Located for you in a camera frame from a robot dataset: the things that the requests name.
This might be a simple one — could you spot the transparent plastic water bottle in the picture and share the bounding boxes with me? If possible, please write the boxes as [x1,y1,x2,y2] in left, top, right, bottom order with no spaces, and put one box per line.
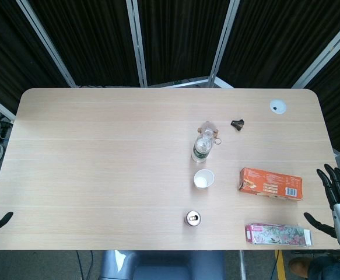
[191,127,215,163]

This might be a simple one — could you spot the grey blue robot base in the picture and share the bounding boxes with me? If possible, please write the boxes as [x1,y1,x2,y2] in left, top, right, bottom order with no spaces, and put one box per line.
[98,250,226,280]

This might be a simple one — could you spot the white paper cup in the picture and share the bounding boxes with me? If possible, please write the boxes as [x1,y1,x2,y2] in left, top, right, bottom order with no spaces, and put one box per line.
[193,168,215,189]

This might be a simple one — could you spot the blue jeans leg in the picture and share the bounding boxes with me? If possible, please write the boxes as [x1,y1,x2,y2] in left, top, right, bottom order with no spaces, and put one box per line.
[308,256,340,280]

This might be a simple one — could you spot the brown shoe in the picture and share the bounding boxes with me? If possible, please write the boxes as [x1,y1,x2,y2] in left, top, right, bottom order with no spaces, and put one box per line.
[288,258,312,278]

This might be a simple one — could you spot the pink floral packet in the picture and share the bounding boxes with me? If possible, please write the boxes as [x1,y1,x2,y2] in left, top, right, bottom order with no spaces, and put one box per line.
[244,223,315,248]

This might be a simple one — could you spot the orange cardboard box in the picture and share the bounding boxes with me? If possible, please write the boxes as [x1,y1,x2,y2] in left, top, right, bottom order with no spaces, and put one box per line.
[239,167,303,201]

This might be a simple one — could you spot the white table leg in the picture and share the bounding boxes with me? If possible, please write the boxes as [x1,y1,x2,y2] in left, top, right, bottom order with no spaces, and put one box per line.
[239,250,248,280]

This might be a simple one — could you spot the black binder clip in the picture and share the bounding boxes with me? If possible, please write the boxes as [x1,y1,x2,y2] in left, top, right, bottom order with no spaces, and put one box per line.
[230,118,246,132]

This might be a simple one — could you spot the small bag with rings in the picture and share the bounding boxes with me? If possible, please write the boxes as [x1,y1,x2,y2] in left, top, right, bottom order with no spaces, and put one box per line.
[197,120,223,146]

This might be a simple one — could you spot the red drink can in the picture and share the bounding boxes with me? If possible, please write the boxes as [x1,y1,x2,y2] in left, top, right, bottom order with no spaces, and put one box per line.
[184,209,202,228]

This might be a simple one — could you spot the grey partition foot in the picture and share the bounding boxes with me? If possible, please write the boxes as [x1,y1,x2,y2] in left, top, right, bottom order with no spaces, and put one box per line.
[149,76,234,89]

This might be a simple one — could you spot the black floor cable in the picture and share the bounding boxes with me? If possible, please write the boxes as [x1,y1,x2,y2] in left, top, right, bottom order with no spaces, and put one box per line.
[75,250,94,280]

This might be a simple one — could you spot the white cable grommet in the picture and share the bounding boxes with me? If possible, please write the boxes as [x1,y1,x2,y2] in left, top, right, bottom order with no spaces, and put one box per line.
[269,99,287,114]

